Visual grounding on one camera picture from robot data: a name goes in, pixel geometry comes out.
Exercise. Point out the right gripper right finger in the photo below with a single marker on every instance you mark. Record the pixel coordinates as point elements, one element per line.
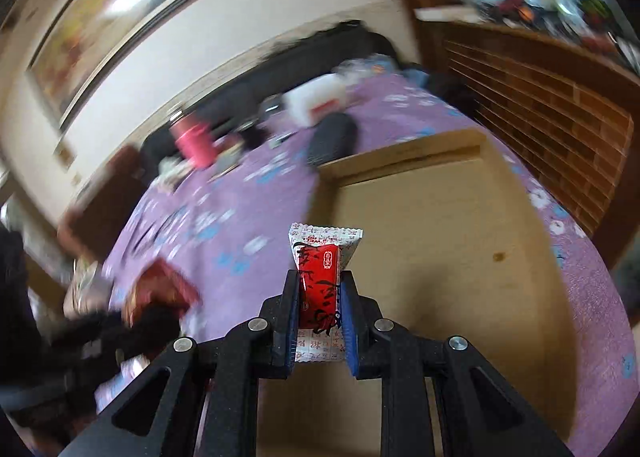
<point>437,391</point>

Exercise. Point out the cardboard snack box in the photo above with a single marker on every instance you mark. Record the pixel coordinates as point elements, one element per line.
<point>450,247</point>

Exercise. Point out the wooden cabinet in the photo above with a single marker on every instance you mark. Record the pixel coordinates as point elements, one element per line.
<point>572,116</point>

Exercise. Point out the dark red snack bag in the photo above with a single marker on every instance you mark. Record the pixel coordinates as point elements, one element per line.
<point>159,283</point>

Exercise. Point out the black glasses case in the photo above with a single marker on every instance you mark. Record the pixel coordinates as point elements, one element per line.
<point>335,137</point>

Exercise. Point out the red white snack packet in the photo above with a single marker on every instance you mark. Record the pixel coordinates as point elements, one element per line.
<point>321,254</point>

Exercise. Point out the black sofa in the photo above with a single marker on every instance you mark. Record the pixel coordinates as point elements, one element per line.
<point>238,101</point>

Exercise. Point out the beige cloth gloves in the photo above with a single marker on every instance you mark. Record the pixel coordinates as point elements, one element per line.
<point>171,172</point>

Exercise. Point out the pink thermos bottle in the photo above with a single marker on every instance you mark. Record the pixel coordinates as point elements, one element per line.
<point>193,138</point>

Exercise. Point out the framed wall picture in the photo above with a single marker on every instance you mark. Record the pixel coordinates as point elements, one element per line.
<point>84,43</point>

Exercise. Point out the brown chair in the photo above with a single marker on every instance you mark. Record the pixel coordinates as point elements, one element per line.
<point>92,223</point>

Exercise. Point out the small notebook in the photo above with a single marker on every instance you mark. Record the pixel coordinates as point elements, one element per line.
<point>230,154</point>

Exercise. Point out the white plastic jar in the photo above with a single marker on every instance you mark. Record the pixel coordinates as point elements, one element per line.
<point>308,103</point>

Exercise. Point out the purple floral tablecloth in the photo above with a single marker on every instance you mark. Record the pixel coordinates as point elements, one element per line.
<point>228,236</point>

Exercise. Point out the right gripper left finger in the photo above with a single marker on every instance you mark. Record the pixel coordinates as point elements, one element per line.
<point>200,399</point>

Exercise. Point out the clutter on cabinet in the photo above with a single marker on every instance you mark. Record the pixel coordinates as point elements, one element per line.
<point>593,27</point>

